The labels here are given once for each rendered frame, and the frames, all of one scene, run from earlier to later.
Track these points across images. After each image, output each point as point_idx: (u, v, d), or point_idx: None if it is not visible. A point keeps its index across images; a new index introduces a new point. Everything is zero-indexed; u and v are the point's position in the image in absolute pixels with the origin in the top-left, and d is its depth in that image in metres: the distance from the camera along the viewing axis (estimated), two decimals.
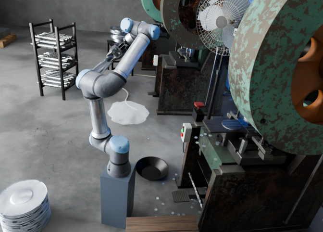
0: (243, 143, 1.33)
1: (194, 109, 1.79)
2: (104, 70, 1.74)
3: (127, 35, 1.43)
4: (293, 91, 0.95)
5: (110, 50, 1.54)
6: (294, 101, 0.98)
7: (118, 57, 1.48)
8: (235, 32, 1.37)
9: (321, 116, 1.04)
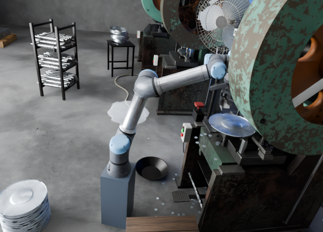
0: (243, 143, 1.33)
1: (194, 109, 1.79)
2: (249, 130, 1.45)
3: None
4: None
5: (221, 103, 1.37)
6: None
7: None
8: (235, 32, 1.37)
9: None
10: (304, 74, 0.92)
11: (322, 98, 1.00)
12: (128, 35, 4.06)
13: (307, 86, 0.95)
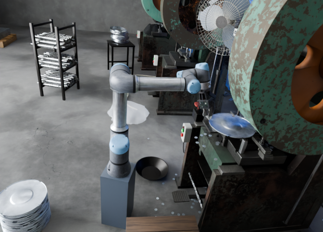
0: (243, 143, 1.33)
1: (194, 109, 1.79)
2: (244, 122, 1.54)
3: None
4: (297, 96, 0.97)
5: (203, 109, 1.52)
6: (299, 105, 0.99)
7: (208, 106, 1.42)
8: (235, 32, 1.37)
9: None
10: None
11: None
12: (128, 35, 4.06)
13: None
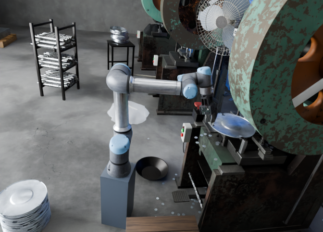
0: (243, 143, 1.33)
1: (194, 109, 1.79)
2: None
3: (200, 90, 1.37)
4: None
5: (205, 115, 1.45)
6: None
7: (210, 112, 1.35)
8: (235, 32, 1.37)
9: None
10: (304, 74, 0.92)
11: (322, 98, 1.00)
12: (128, 35, 4.06)
13: (307, 86, 0.95)
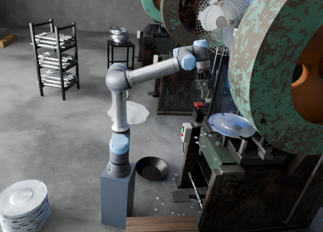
0: (243, 143, 1.33)
1: (194, 109, 1.79)
2: (226, 132, 1.40)
3: (196, 64, 1.33)
4: None
5: (202, 92, 1.41)
6: None
7: (207, 86, 1.31)
8: (235, 32, 1.37)
9: None
10: None
11: None
12: (128, 35, 4.06)
13: None
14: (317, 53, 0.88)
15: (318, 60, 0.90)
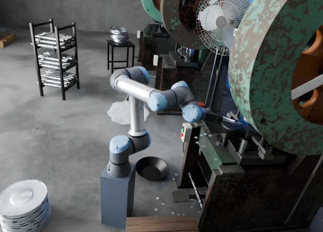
0: (243, 143, 1.33)
1: None
2: None
3: None
4: None
5: None
6: None
7: None
8: (235, 32, 1.37)
9: None
10: (305, 69, 0.91)
11: (316, 97, 1.00)
12: (128, 35, 4.06)
13: (305, 82, 0.94)
14: None
15: None
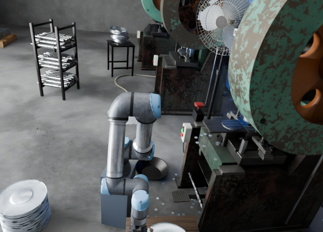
0: (243, 143, 1.33)
1: (194, 109, 1.79)
2: None
3: (131, 219, 1.05)
4: None
5: None
6: None
7: None
8: (235, 32, 1.37)
9: None
10: None
11: None
12: (128, 35, 4.06)
13: None
14: None
15: None
